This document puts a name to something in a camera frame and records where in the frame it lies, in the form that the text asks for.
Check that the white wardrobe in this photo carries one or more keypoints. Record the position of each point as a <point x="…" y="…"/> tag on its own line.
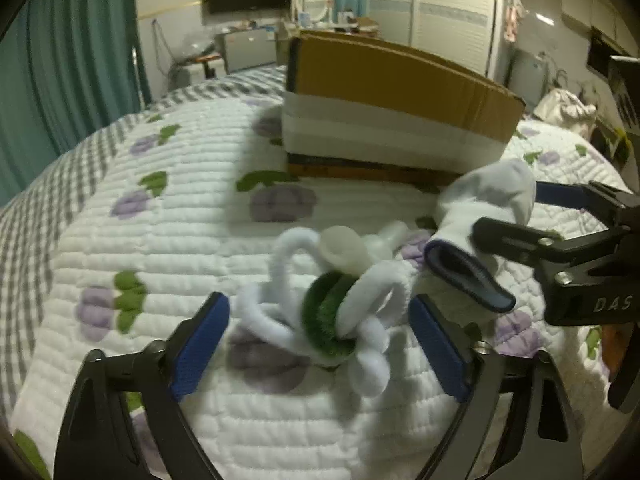
<point x="440" y="10"/>

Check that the small side table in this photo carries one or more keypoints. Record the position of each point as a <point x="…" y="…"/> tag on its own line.
<point x="200" y="67"/>

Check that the white appliance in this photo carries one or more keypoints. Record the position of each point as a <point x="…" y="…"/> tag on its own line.
<point x="525" y="75"/>

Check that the white chenille flower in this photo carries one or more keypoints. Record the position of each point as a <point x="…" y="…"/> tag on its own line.
<point x="370" y="320"/>

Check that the white sock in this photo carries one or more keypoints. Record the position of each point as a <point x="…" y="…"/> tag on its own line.
<point x="487" y="197"/>

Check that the pink hanging cloth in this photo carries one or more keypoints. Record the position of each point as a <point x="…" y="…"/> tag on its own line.
<point x="512" y="17"/>

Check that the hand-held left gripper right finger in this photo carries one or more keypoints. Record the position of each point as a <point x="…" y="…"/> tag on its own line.
<point x="439" y="352"/>

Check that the cardboard box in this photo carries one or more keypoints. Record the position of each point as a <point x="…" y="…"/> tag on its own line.
<point x="400" y="105"/>

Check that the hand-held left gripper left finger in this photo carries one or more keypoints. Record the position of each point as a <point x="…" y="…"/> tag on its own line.
<point x="201" y="347"/>

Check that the floral quilted bedspread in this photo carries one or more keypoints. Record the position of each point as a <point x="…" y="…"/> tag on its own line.
<point x="175" y="240"/>

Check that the beige bag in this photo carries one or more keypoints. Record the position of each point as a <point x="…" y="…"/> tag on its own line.
<point x="565" y="110"/>

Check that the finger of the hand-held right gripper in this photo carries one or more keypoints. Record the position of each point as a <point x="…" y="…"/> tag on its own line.
<point x="467" y="280"/>
<point x="560" y="195"/>

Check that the wide teal curtain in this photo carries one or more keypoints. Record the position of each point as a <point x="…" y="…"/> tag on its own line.
<point x="65" y="75"/>

